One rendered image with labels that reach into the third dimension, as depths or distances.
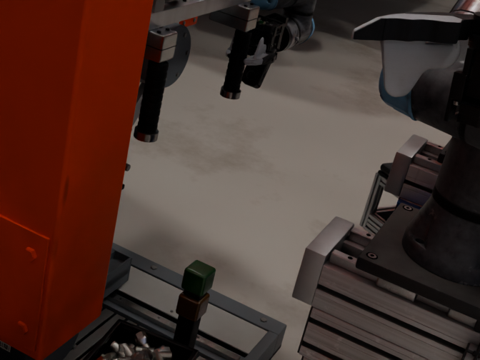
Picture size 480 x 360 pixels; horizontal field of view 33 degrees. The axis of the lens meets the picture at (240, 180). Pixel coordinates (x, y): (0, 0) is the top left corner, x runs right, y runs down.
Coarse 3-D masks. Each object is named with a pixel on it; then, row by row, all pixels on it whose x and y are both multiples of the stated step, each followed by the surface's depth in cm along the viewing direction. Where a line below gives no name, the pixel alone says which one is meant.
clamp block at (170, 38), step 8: (152, 32) 138; (160, 32) 138; (168, 32) 139; (176, 32) 141; (152, 40) 138; (160, 40) 137; (168, 40) 139; (152, 48) 138; (160, 48) 138; (168, 48) 140; (144, 56) 140; (152, 56) 139; (160, 56) 138; (168, 56) 141
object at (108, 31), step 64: (0, 0) 104; (64, 0) 100; (128, 0) 106; (0, 64) 108; (64, 64) 103; (128, 64) 113; (0, 128) 111; (64, 128) 106; (128, 128) 119; (0, 192) 115; (64, 192) 110; (0, 256) 118; (64, 256) 117; (0, 320) 123; (64, 320) 124
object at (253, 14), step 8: (232, 8) 167; (240, 8) 166; (248, 8) 166; (256, 8) 168; (216, 16) 169; (224, 16) 169; (232, 16) 168; (240, 16) 167; (248, 16) 166; (256, 16) 170; (224, 24) 169; (232, 24) 168; (240, 24) 168; (248, 24) 167
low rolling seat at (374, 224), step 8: (384, 168) 269; (376, 176) 271; (384, 176) 269; (376, 184) 272; (384, 184) 269; (376, 192) 272; (368, 200) 276; (376, 200) 275; (368, 208) 277; (376, 208) 276; (384, 208) 282; (392, 208) 284; (368, 216) 276; (376, 216) 276; (384, 216) 281; (360, 224) 280; (368, 224) 277; (376, 224) 274; (376, 232) 273
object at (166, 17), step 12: (180, 0) 148; (192, 0) 150; (204, 0) 152; (216, 0) 157; (228, 0) 161; (240, 0) 167; (156, 12) 138; (168, 12) 141; (180, 12) 145; (192, 12) 150; (204, 12) 154; (156, 24) 139; (168, 24) 143
